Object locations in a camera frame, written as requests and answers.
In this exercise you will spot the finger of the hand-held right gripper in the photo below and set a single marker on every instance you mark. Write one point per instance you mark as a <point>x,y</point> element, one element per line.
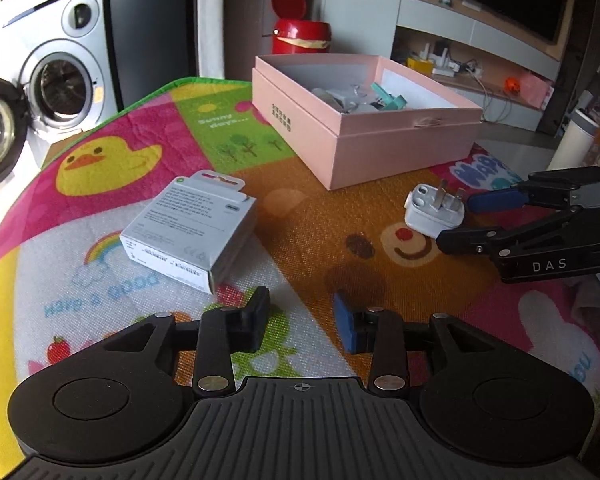
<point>470,241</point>
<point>495,200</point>

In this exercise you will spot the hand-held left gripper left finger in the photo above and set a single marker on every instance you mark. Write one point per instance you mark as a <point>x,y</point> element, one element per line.
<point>252,322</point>

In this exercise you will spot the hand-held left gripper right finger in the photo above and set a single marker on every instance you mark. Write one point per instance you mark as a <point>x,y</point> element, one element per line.
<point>344,325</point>

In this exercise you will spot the white plug adapter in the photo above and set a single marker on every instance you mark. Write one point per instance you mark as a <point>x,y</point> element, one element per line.
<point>425,210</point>

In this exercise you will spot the pink cardboard box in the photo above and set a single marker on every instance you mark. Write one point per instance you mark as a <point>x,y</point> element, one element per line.
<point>380,145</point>

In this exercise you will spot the teal plastic massager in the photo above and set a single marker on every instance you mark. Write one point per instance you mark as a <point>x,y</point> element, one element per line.
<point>387,95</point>

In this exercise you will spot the white thermos bottle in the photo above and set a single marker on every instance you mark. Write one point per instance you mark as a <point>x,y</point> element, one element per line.
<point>575,140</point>

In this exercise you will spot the colourful cartoon play mat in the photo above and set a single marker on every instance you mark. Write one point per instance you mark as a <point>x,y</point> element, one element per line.
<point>305,220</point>

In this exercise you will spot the small orange toy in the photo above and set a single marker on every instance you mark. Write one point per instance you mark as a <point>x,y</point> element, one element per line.
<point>512,85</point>

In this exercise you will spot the small pink storage box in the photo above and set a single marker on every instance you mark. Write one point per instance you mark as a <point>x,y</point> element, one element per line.
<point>537,90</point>

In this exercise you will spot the white product box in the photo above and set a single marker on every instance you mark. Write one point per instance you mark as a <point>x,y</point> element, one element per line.
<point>180,220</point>

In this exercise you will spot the small yellow box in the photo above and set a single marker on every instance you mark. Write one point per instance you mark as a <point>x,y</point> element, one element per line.
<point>420,65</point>

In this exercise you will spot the clear plastic bag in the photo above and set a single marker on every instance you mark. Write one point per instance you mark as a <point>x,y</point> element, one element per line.
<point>345,94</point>

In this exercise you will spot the white television cabinet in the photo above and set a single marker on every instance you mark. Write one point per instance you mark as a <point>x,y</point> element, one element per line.
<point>420,12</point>

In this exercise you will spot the red trash bin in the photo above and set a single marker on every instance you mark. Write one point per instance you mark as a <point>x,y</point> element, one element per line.
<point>300,35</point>

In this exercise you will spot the white washing machine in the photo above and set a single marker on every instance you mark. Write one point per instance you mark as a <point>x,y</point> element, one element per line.
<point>75,50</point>

